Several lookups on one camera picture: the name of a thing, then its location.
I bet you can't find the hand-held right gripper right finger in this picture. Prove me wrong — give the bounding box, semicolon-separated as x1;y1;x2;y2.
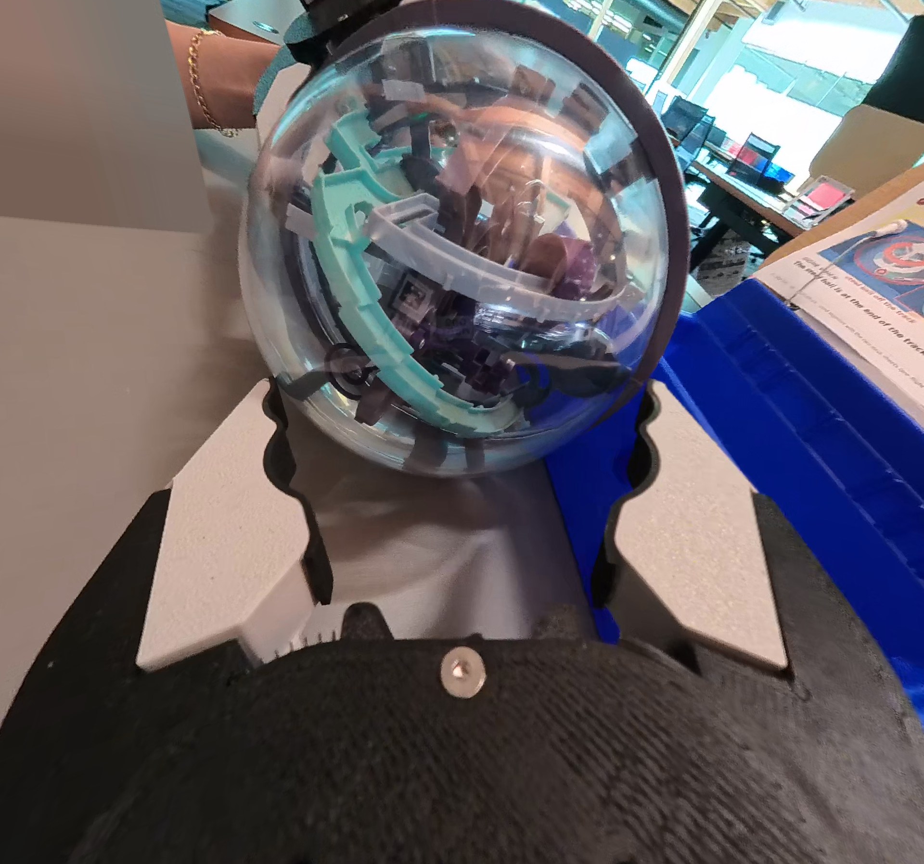
589;381;791;676

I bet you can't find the long wooden desk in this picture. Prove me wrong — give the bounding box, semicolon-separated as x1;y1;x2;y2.
686;157;809;244

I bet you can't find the clear plastic maze ball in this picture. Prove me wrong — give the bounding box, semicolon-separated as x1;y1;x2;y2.
238;0;693;479

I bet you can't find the instruction sheet on board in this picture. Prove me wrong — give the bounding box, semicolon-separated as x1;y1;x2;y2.
751;164;924;280

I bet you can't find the red acrylic frame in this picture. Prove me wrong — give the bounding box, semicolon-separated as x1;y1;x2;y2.
783;175;855;226

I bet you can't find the printed instruction sheet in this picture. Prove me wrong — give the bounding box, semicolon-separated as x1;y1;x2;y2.
769;218;924;410

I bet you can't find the black mesh office chair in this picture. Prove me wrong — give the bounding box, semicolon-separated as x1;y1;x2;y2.
725;131;781;183
660;95;716;151

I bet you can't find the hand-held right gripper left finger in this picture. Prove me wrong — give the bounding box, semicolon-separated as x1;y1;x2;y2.
134;379;336;672

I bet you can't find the blue plastic bin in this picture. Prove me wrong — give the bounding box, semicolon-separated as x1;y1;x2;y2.
545;276;924;724

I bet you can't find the gold chain bracelet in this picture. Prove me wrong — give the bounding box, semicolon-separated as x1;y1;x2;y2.
188;28;241;138

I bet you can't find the person's left hand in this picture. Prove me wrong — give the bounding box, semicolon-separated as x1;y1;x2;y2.
201;30;284;132

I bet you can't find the beige hanging panel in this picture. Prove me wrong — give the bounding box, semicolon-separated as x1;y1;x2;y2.
808;102;924;194

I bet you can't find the black hanging panel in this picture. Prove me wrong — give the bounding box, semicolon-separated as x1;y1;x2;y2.
862;13;924;122

